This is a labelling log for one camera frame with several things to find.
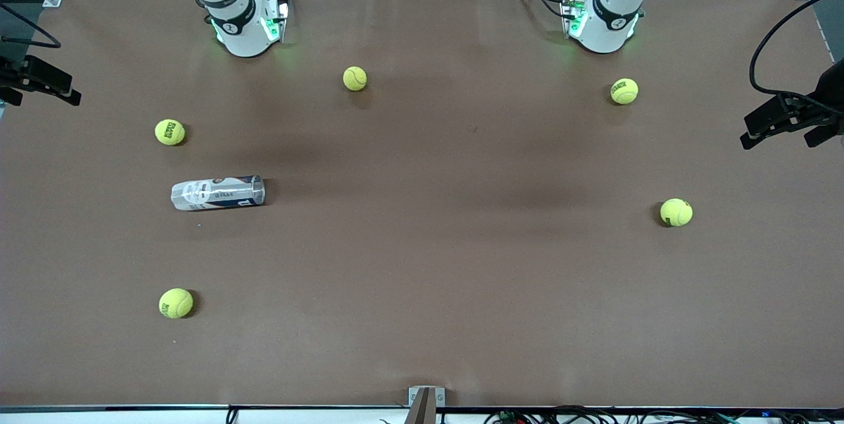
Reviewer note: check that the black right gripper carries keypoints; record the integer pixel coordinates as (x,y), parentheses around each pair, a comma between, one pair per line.
(13,73)

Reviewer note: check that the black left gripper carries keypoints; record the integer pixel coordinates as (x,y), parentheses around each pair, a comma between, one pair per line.
(829,93)

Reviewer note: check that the clear tennis ball can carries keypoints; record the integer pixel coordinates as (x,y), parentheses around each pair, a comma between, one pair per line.
(217,193)

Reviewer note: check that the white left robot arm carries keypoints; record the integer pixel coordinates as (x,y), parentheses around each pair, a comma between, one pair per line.
(610,22)

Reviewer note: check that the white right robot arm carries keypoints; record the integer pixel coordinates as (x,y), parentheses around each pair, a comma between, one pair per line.
(241,31)

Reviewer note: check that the yellow-green tennis ball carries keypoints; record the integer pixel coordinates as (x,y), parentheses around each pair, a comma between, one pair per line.
(355,78)
(169,132)
(676,212)
(175,303)
(624,91)

